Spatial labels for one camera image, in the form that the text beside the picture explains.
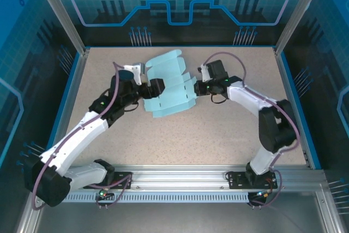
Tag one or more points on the light blue paper box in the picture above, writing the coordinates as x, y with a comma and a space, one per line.
171, 94

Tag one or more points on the aluminium side rail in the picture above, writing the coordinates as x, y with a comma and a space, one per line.
306, 159
75, 80

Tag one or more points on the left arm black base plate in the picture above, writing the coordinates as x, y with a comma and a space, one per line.
122, 178

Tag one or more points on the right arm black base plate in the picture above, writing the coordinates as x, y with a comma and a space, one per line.
234, 181

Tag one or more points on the aluminium frame post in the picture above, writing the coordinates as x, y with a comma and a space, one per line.
62, 12
300, 12

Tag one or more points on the small connector with green light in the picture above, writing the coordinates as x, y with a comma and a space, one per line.
263, 193
103, 193

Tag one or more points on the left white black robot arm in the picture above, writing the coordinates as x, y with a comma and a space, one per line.
81, 134

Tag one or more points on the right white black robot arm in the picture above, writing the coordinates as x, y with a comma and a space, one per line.
245, 94

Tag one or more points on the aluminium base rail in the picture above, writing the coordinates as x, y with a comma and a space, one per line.
177, 175

